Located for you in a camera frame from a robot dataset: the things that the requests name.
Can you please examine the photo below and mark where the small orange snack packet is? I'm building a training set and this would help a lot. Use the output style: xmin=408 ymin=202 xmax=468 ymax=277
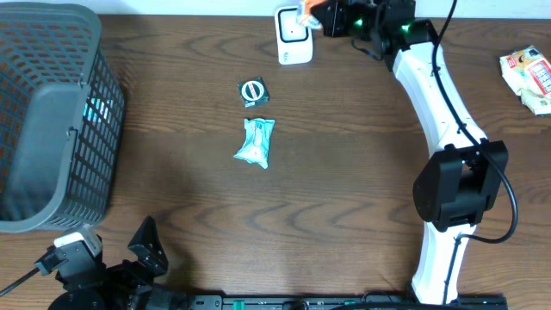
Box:
xmin=296 ymin=0 xmax=325 ymax=30

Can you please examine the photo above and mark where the green round-label ointment box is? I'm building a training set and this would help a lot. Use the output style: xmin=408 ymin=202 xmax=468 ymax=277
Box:
xmin=238 ymin=77 xmax=269 ymax=109

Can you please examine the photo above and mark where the teal wet wipes pack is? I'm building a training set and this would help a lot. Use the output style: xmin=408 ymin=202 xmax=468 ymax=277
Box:
xmin=234 ymin=118 xmax=276 ymax=169

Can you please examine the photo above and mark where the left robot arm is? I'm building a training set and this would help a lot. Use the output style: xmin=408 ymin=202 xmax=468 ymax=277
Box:
xmin=50 ymin=216 xmax=189 ymax=310

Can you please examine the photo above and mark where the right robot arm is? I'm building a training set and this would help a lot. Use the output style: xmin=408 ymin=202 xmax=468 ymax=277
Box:
xmin=303 ymin=1 xmax=508 ymax=306

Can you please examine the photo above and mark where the white barcode scanner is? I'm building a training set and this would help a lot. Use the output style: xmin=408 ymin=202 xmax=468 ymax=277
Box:
xmin=274 ymin=6 xmax=313 ymax=65

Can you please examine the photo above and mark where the grey plastic mesh basket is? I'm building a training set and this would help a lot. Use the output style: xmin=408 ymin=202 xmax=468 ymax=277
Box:
xmin=1 ymin=2 xmax=126 ymax=233

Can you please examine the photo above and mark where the left black cable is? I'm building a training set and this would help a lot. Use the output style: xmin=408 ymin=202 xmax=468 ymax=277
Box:
xmin=0 ymin=266 xmax=42 ymax=299

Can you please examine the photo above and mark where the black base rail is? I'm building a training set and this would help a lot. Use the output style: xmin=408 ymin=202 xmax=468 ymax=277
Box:
xmin=185 ymin=291 xmax=509 ymax=310

